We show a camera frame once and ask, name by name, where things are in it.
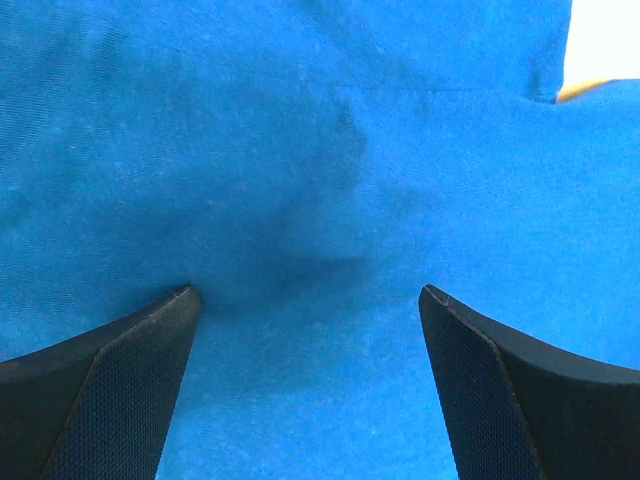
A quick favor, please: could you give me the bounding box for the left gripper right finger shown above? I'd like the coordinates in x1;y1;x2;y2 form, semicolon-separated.
419;285;639;480

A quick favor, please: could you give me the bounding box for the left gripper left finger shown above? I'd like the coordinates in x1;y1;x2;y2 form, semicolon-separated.
1;286;202;480

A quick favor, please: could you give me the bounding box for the dark blue t shirt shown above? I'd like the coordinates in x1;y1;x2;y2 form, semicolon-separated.
1;1;639;479

